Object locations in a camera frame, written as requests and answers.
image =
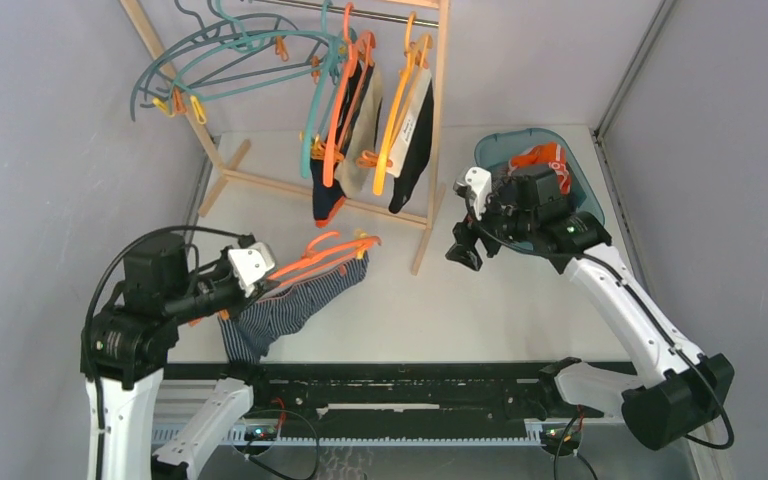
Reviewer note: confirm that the yellow hanger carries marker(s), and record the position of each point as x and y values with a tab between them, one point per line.
416	51

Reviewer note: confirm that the navy orange-trimmed underwear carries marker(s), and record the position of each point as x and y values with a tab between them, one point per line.
326	201

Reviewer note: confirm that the orange underwear in basket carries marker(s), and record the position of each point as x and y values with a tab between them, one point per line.
551	154

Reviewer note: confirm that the dark teal empty hanger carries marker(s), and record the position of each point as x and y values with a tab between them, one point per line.
178	66

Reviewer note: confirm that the teal hanger with clips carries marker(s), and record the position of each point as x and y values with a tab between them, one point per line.
329	70

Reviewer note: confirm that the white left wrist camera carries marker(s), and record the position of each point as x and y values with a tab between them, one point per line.
251	265

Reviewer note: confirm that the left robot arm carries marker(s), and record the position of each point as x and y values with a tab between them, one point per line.
143	297

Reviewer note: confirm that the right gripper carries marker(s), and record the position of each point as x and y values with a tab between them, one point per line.
466	234

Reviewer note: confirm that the navy striped underwear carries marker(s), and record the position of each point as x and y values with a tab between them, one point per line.
248	336

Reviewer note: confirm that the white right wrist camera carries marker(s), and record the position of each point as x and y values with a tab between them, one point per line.
474	185

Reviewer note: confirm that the teal plastic basket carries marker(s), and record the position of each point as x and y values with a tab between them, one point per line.
583	179

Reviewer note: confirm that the beige underwear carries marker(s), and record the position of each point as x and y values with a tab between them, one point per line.
362	135

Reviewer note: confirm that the black white-banded underwear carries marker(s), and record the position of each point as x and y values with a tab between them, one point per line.
411	149

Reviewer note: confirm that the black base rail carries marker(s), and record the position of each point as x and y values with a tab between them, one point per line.
424	402

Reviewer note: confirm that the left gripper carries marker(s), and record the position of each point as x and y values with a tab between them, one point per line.
242	301

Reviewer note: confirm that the wooden clothes rack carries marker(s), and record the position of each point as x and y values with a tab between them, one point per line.
222	172

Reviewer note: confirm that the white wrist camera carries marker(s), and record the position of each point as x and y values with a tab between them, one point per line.
251	265
474	185

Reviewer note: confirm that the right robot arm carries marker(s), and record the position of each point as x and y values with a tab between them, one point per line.
674	389

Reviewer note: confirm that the orange hanger with clips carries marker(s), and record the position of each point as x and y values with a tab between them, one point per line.
358	51

